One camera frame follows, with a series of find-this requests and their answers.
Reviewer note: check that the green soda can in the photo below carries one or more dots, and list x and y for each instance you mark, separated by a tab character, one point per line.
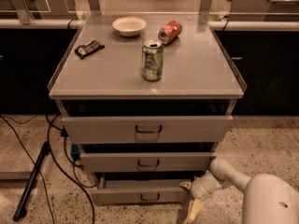
152	60

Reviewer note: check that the grey middle drawer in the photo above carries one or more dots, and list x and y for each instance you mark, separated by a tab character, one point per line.
146	162

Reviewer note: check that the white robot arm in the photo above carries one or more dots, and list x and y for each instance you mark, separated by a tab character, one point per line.
267	199

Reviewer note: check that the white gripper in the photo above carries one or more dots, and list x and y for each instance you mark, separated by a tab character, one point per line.
198	188

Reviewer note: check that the grey drawer cabinet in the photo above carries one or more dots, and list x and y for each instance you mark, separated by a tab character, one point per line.
197	80

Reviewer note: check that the grey bottom drawer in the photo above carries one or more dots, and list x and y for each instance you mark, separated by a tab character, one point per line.
112	191

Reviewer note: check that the white bowl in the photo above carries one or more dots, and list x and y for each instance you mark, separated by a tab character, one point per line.
129	26

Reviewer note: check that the grey top drawer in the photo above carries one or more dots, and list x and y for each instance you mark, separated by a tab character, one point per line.
161	129

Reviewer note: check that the orange soda can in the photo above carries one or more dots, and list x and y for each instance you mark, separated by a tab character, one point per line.
169	32

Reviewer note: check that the blue plug box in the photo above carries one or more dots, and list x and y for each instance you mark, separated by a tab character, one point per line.
75	152

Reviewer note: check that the black bar on floor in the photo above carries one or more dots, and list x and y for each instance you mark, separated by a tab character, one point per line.
20	210

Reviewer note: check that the dark snack bag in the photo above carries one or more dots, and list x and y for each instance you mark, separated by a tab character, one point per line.
86	50

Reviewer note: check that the white horizontal rail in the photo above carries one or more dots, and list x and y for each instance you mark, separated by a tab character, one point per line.
281	26

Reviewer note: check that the grey drawer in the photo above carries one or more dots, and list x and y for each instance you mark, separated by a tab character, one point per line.
112	191
146	162
161	129

